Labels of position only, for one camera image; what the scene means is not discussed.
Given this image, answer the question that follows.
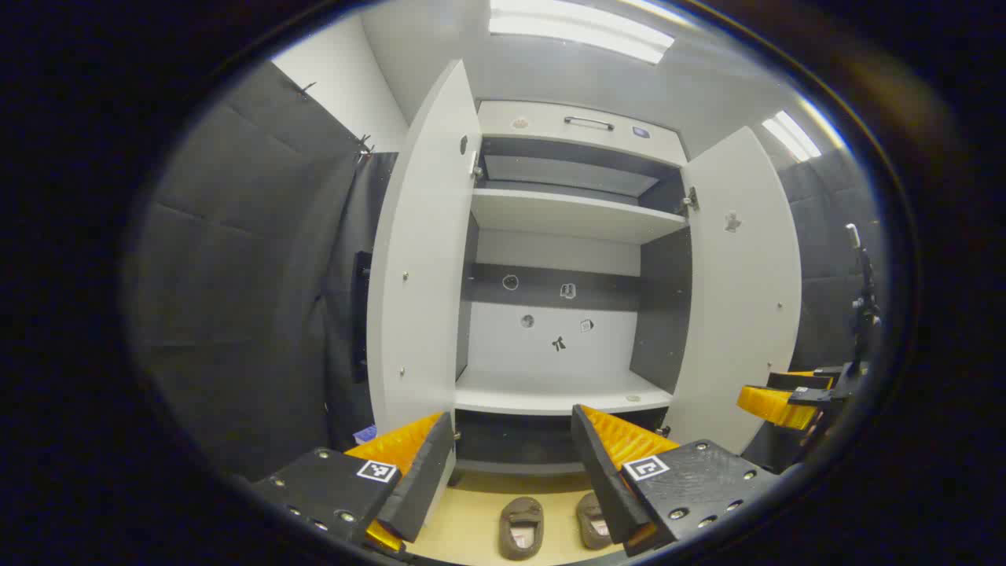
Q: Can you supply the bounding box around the white shoe cabinet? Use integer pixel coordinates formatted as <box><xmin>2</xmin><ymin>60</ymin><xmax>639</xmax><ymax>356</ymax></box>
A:
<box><xmin>454</xmin><ymin>100</ymin><xmax>694</xmax><ymax>477</ymax></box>

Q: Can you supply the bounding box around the quilted black backdrop cloth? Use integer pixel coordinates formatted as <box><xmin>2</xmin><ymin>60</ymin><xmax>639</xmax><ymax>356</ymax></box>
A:
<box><xmin>126</xmin><ymin>61</ymin><xmax>399</xmax><ymax>482</ymax></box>
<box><xmin>743</xmin><ymin>148</ymin><xmax>887</xmax><ymax>472</ymax></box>

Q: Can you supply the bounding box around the white shoe cabinet door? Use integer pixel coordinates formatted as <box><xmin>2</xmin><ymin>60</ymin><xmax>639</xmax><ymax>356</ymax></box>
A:
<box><xmin>367</xmin><ymin>59</ymin><xmax>482</xmax><ymax>457</ymax></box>
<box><xmin>664</xmin><ymin>126</ymin><xmax>803</xmax><ymax>457</ymax></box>

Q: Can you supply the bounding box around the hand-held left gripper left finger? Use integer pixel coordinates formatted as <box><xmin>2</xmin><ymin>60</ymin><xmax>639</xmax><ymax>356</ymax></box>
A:
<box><xmin>250</xmin><ymin>410</ymin><xmax>457</xmax><ymax>553</ymax></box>

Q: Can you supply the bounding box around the brown suede shoe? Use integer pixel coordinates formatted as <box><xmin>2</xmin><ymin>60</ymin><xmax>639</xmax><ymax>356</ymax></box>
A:
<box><xmin>575</xmin><ymin>491</ymin><xmax>615</xmax><ymax>551</ymax></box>
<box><xmin>498</xmin><ymin>496</ymin><xmax>545</xmax><ymax>561</ymax></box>

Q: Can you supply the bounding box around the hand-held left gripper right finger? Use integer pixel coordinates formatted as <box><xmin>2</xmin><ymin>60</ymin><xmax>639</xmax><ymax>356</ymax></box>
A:
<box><xmin>571</xmin><ymin>404</ymin><xmax>787</xmax><ymax>556</ymax></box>

